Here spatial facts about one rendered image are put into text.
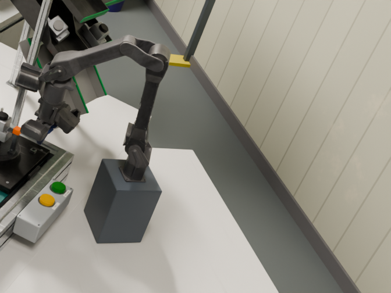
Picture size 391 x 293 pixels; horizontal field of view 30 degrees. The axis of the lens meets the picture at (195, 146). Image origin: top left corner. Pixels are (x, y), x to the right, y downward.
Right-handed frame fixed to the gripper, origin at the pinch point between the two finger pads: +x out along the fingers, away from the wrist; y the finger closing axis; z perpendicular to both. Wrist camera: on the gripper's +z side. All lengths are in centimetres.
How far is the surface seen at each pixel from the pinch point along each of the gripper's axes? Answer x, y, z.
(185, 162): 24, 56, 34
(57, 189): 12.4, -3.3, 9.8
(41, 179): 14.2, -0.2, 3.4
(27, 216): 13.5, -17.5, 8.1
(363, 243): 83, 153, 124
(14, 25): 30, 103, -59
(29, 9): -21.1, 23.1, -21.6
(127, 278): 23.8, -10.1, 38.0
